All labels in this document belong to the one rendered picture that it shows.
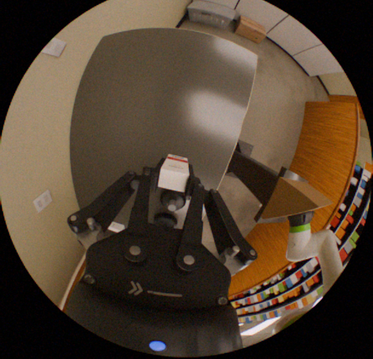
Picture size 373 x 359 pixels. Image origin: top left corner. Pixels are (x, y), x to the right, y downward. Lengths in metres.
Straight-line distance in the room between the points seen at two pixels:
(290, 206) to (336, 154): 1.55
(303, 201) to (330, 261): 0.33
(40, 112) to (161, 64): 0.49
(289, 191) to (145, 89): 0.63
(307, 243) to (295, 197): 0.27
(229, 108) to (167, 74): 0.22
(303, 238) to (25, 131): 1.17
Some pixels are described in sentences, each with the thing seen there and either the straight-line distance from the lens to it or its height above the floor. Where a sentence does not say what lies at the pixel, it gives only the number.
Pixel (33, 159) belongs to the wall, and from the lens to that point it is 0.60.
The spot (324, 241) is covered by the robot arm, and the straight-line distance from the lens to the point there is 0.70.
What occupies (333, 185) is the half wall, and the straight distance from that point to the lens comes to 1.87.
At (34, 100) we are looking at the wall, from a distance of 0.58.
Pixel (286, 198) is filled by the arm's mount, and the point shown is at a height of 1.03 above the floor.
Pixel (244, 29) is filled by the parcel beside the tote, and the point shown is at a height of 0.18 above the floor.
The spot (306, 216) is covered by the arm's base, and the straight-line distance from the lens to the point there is 0.64.
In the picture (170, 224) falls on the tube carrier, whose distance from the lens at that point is 0.45.
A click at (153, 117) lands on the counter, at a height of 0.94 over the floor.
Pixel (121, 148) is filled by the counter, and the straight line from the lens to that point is 0.42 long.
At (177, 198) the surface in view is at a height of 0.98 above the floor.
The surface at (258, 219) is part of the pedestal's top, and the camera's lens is 0.67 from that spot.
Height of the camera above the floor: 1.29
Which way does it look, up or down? 69 degrees down
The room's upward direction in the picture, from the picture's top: 180 degrees counter-clockwise
